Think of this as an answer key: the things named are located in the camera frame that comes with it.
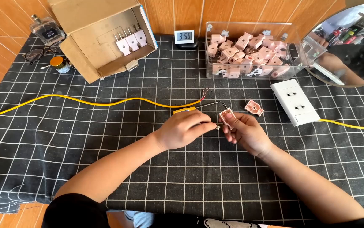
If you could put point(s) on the clear glass perfume bottle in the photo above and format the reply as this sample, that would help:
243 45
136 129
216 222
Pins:
47 31

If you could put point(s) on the pink plug cover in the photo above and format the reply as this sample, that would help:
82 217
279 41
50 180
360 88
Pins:
254 108

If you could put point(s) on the white digital clock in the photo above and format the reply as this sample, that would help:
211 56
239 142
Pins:
184 36

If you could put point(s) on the white double wall socket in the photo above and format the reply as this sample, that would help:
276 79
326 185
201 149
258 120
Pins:
294 101

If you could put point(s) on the black framed eyeglasses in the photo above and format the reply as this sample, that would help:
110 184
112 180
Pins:
36 54

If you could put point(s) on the small white plug part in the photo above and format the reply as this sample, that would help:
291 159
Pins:
132 65

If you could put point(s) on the person's left hand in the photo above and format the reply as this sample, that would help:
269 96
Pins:
180 129

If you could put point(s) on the clear plastic box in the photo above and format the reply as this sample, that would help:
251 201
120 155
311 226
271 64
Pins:
296 38

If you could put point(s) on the person's black shirt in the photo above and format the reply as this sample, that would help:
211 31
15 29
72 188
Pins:
74 213

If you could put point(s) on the small jar with gold lid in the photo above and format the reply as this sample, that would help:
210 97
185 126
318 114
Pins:
60 65

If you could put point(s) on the pile of pink plugs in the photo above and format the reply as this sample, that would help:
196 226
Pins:
248 55

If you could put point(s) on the brown cardboard box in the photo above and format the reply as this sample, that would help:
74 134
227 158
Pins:
83 19

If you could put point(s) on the white two-pin plug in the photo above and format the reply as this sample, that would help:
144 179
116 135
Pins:
123 46
140 37
132 41

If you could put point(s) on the white cotton swab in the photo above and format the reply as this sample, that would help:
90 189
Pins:
45 66

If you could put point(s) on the round wall mirror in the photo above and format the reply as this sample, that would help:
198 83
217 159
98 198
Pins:
349 47

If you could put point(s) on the person's right hand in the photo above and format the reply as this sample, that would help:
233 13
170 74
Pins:
250 133

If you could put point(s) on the pink plug base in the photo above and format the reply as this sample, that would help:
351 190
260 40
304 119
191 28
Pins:
225 122

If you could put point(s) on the black white checked tablecloth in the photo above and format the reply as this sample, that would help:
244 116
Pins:
182 177

